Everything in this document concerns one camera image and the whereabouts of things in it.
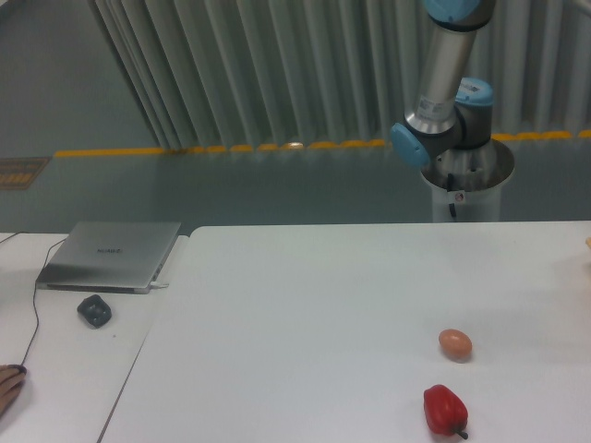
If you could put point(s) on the person's hand on mouse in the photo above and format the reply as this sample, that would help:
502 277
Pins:
11 384

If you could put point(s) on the white USB dongle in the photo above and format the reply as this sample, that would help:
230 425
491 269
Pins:
156 285

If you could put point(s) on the silver closed laptop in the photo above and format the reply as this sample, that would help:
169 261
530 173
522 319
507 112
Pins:
111 257

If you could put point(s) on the red bell pepper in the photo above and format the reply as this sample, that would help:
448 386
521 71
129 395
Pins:
445 413

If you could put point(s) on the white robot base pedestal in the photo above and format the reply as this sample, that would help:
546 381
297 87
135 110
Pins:
466 185

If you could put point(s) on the brown egg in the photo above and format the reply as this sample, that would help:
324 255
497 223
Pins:
455 344

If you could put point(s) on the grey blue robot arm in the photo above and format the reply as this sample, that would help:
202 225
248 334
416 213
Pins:
433 123

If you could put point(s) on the black computer mouse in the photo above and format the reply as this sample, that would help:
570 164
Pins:
20 368

